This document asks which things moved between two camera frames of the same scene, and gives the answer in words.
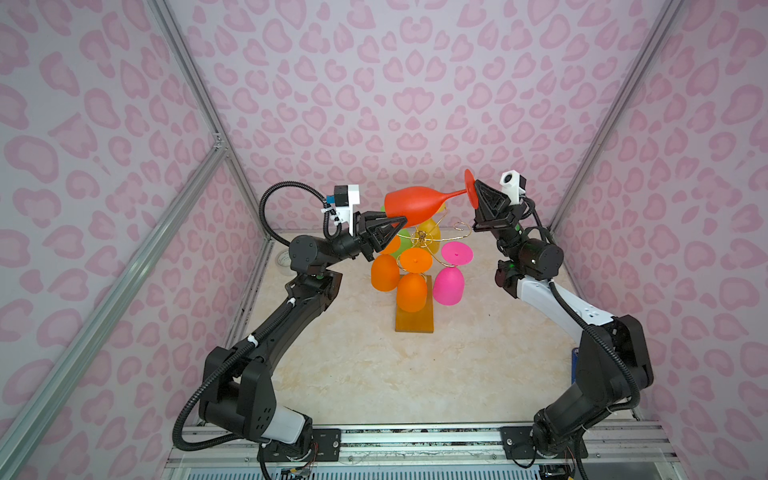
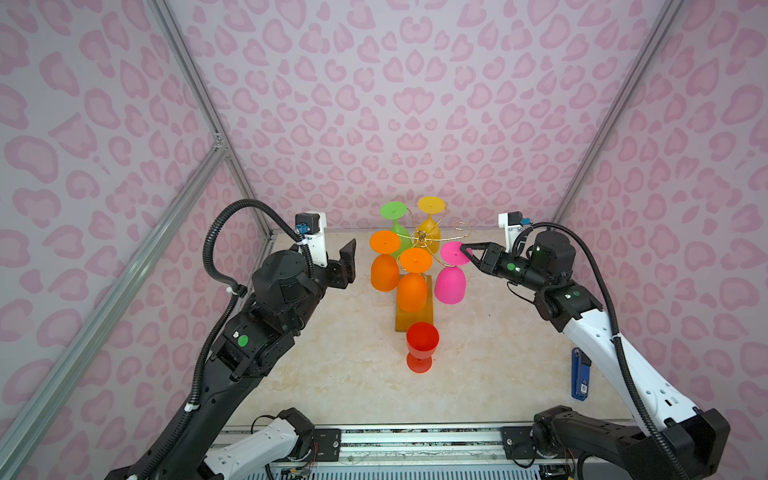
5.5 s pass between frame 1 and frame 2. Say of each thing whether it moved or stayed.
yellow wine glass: stayed
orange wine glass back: stayed
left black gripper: moved
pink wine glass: stayed
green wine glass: stayed
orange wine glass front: stayed
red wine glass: moved
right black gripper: moved
